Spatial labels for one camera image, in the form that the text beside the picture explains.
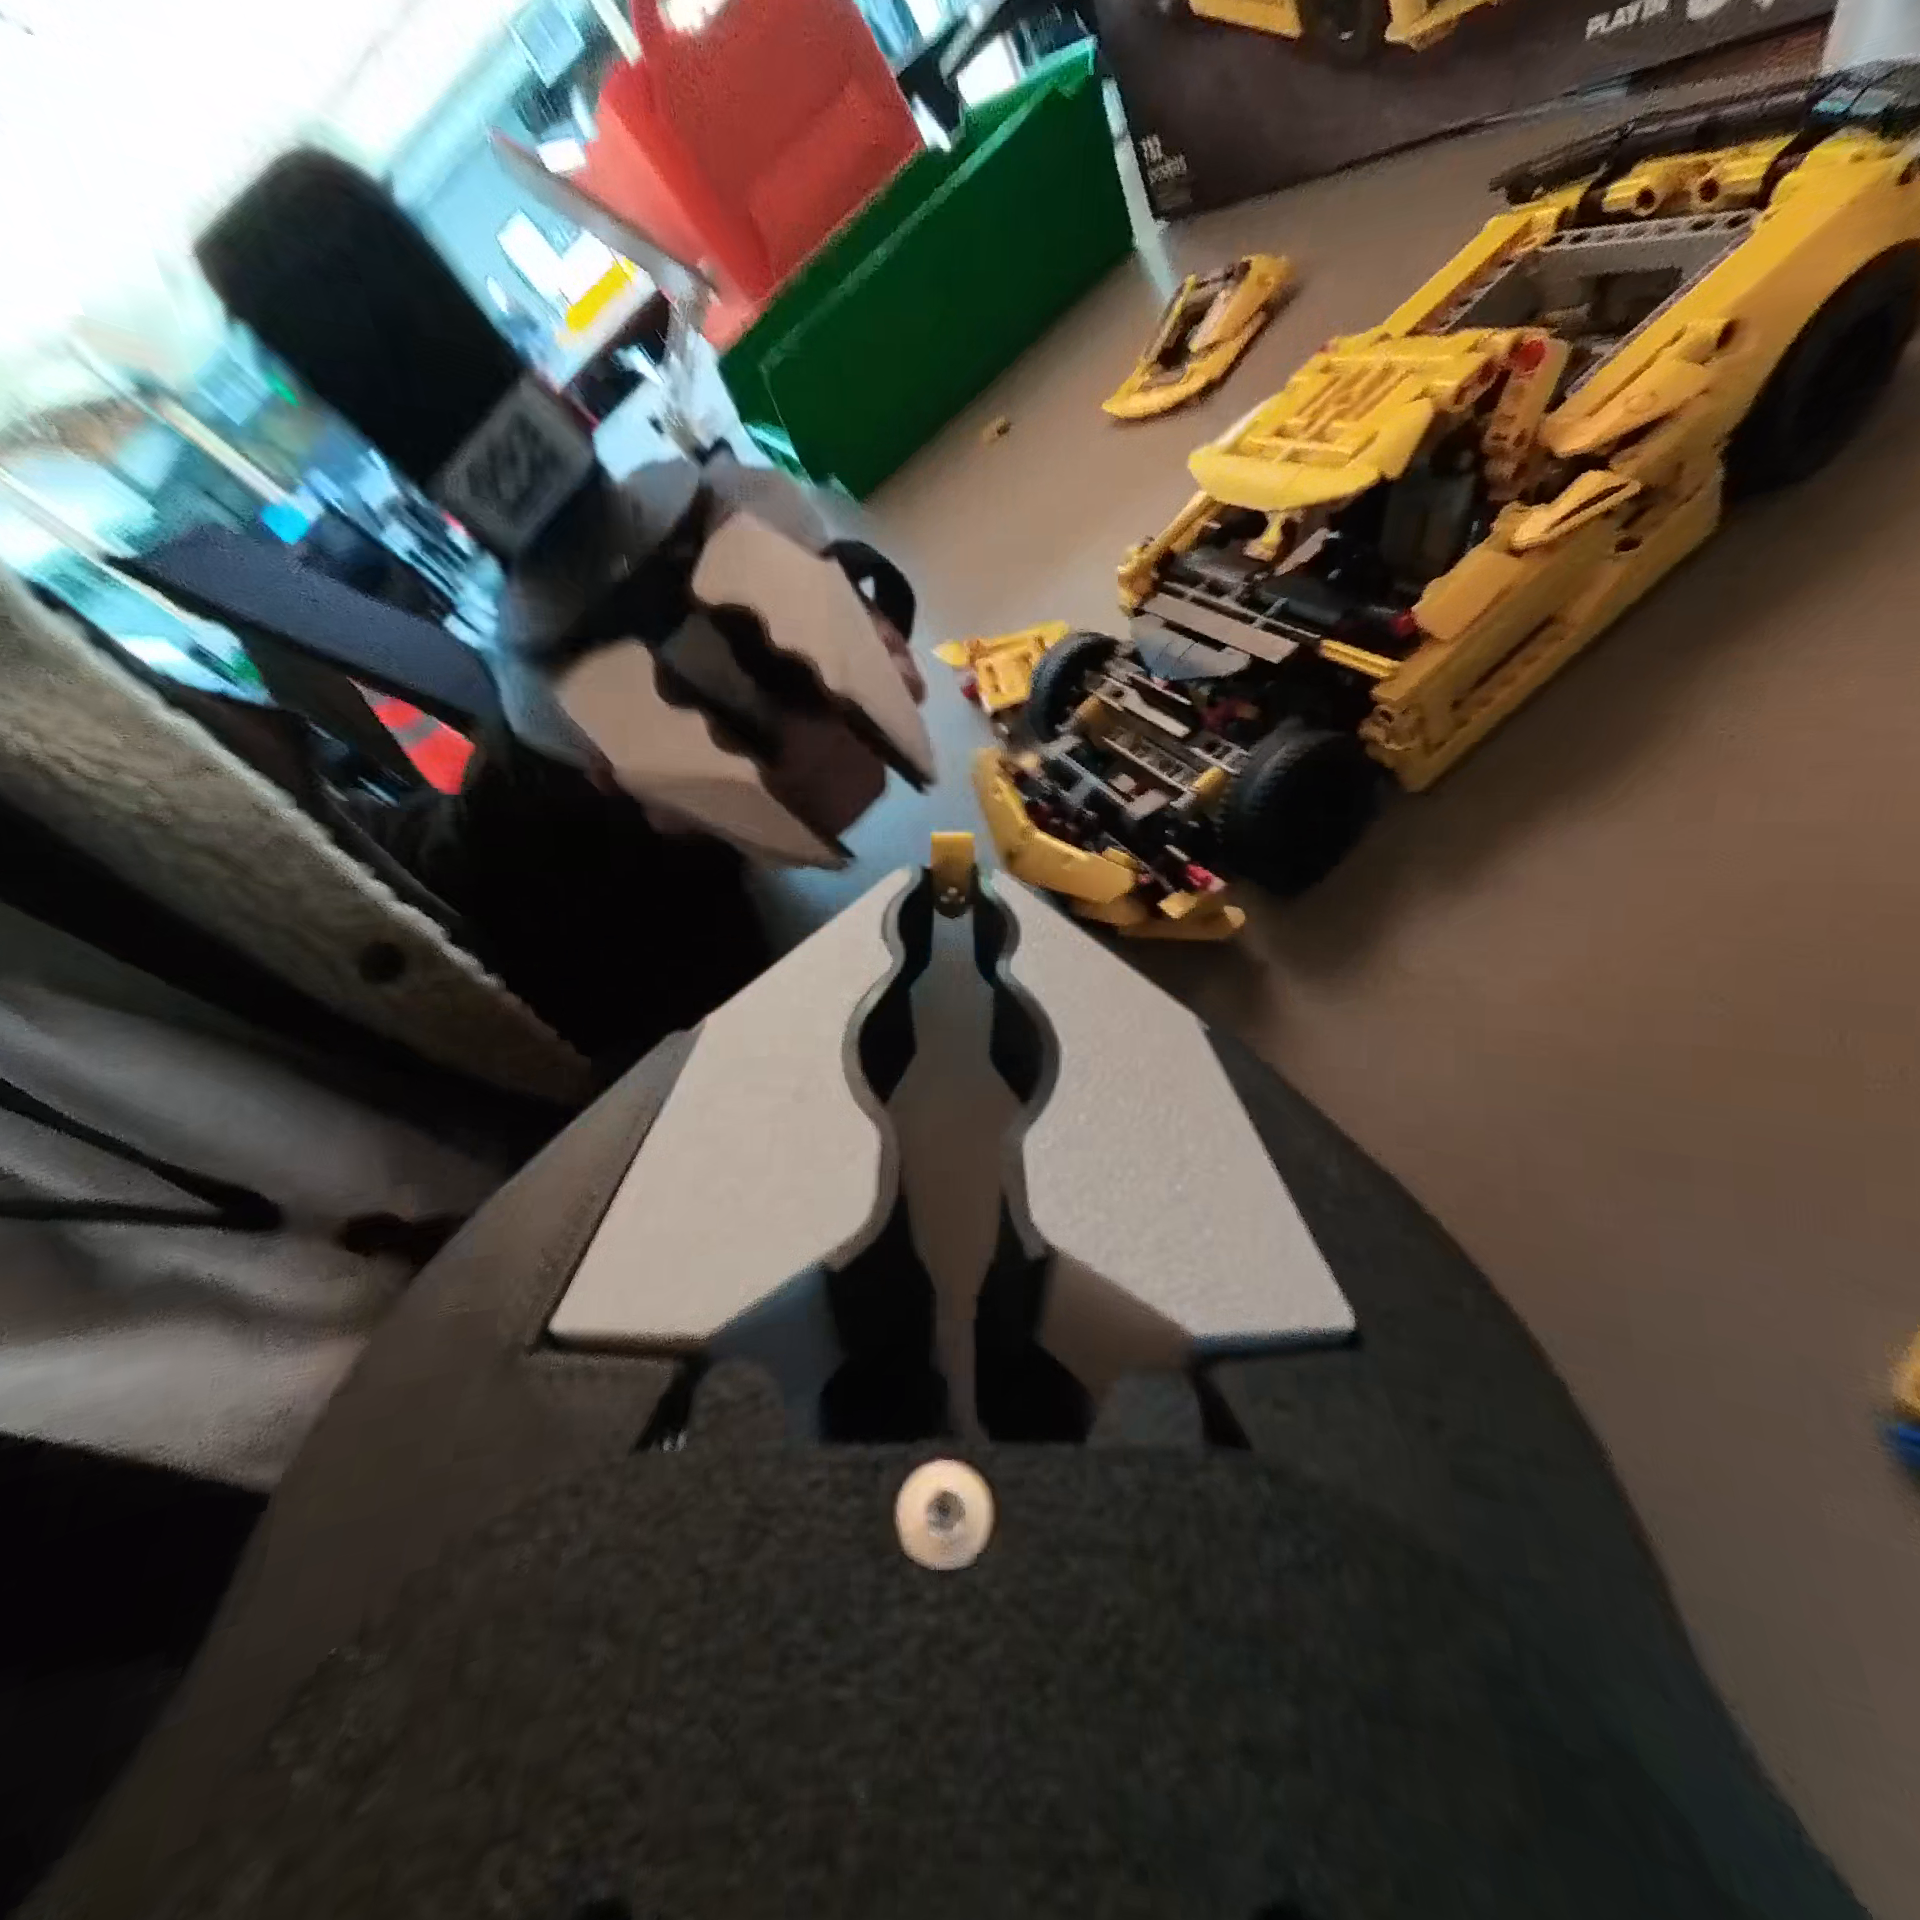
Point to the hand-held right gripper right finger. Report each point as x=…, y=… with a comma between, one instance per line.
x=1186, y=1185

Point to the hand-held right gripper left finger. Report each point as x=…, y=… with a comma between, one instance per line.
x=735, y=1185

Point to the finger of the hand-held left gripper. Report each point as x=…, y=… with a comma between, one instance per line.
x=810, y=629
x=675, y=734

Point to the small yellow toy piece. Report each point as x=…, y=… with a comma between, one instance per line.
x=951, y=859

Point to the person's left forearm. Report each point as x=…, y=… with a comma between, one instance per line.
x=599, y=932

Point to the grey desk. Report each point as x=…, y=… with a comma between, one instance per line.
x=1500, y=1126

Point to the green plastic bin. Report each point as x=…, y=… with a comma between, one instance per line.
x=932, y=284

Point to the person's dark fleece-lined jacket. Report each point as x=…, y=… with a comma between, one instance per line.
x=225, y=841

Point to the red plastic bag holder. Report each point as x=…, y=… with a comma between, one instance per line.
x=750, y=137

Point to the loose yellow car panel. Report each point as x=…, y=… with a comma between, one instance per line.
x=1201, y=339

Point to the person's white top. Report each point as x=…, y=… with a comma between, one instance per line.
x=149, y=1321

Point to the blue yellow toy piece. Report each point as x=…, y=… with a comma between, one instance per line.
x=1906, y=1402

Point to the yellow toy brick car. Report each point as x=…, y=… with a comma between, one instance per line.
x=1577, y=494

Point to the dark toy car box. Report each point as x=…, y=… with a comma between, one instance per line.
x=1426, y=91

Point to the yellow toy frame piece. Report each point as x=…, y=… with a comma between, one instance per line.
x=997, y=661

